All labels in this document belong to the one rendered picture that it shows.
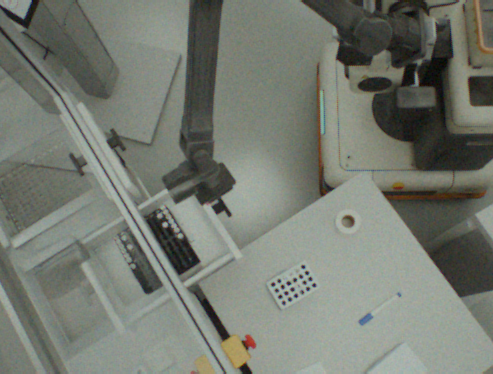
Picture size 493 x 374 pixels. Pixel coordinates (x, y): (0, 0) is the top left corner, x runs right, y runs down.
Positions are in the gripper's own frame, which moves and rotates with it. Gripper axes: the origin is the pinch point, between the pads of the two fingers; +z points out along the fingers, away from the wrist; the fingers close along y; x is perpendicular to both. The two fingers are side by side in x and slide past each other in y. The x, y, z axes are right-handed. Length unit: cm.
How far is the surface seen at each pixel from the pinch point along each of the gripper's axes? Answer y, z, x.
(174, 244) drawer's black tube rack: 16.0, 5.8, 3.9
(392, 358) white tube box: -15, 15, 59
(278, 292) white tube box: 0.1, 16.1, 28.4
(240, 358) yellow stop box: 17.4, 4.9, 37.1
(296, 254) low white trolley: -10.3, 19.7, 22.3
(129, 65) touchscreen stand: -6, 91, -99
